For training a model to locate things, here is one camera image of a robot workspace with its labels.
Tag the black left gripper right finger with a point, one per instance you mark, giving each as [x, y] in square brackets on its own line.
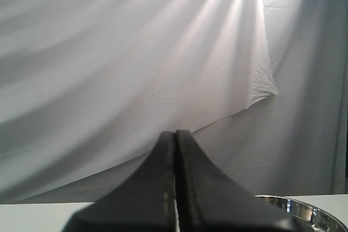
[208, 200]

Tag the round stainless steel dish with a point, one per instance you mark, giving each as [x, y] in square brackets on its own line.
[310, 218]

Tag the grey backdrop cloth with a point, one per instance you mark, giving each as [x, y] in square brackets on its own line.
[87, 86]

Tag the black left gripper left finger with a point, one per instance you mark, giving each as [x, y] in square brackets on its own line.
[145, 201]

